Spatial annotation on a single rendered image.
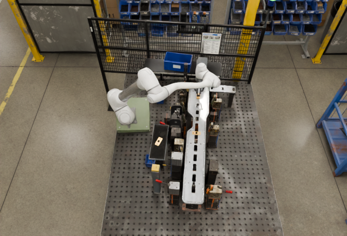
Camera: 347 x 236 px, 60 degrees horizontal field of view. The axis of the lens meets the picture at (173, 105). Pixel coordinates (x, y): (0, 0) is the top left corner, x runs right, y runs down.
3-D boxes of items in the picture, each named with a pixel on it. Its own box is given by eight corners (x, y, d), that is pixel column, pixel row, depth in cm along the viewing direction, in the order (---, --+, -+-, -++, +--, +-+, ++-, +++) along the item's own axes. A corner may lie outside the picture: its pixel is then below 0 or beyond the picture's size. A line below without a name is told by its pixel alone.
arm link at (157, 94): (171, 95, 265) (163, 81, 264) (155, 104, 255) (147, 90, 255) (164, 98, 276) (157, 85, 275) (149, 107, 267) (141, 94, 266)
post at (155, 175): (160, 194, 287) (159, 173, 253) (153, 193, 287) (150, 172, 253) (161, 186, 292) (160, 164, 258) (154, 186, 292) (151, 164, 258)
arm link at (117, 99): (111, 114, 313) (101, 95, 311) (123, 107, 323) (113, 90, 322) (151, 90, 255) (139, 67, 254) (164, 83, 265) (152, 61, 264)
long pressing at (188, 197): (206, 205, 251) (207, 204, 250) (179, 203, 252) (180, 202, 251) (209, 85, 338) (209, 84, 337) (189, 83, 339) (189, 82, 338)
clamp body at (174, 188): (179, 207, 279) (180, 191, 251) (167, 206, 280) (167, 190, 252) (180, 197, 285) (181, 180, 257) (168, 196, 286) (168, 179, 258)
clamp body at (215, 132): (217, 149, 318) (221, 131, 291) (205, 148, 319) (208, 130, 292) (217, 142, 324) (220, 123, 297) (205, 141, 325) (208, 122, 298)
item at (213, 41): (219, 54, 346) (222, 33, 323) (199, 53, 348) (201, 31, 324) (219, 53, 348) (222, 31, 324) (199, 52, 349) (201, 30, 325)
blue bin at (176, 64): (189, 73, 344) (190, 64, 334) (163, 69, 348) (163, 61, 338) (191, 63, 354) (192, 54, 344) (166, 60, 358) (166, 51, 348)
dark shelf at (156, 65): (221, 77, 344) (221, 75, 341) (143, 72, 349) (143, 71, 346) (220, 64, 358) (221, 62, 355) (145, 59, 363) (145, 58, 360)
